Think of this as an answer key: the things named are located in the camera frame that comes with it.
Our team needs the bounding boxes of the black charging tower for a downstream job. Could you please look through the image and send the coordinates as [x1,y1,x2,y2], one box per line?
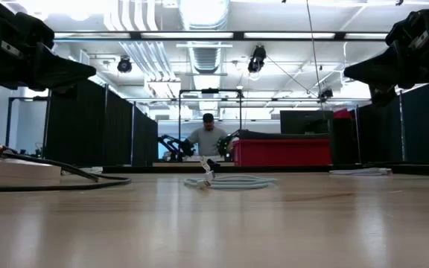
[332,118,358,165]

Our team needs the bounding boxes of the white power strip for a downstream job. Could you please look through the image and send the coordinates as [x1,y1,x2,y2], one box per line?
[0,155,62,187]

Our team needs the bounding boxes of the long black USB cable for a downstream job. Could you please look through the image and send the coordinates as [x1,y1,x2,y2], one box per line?
[0,146,133,193]

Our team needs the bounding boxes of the light blue USB cable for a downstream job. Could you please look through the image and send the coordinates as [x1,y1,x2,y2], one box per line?
[183,156,278,191]

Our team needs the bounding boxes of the red stacked crates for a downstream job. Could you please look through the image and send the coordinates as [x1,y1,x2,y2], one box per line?
[332,108,352,120]

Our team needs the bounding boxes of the black partition panel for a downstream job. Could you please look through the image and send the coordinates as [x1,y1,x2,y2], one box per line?
[356,82,429,165]
[44,79,159,168]

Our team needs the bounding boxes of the black monitor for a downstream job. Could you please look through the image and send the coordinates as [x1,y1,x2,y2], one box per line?
[279,109,334,135]

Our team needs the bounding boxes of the white ceiling pipes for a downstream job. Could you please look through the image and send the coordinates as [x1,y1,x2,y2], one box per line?
[102,0,181,83]

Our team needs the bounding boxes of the red storage bin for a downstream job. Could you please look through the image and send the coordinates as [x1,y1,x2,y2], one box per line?
[232,138,333,168]

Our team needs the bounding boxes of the black overhead crossbeam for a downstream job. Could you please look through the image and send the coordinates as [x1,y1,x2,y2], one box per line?
[53,31,390,42]

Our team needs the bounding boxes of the person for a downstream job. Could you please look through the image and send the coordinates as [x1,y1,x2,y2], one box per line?
[185,112,231,157]

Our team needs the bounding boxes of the black aluminium table frame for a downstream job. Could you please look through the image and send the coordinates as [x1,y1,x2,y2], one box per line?
[102,163,429,176]

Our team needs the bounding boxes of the silver ventilation duct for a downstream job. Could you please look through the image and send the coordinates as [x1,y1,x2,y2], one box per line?
[177,0,232,75]

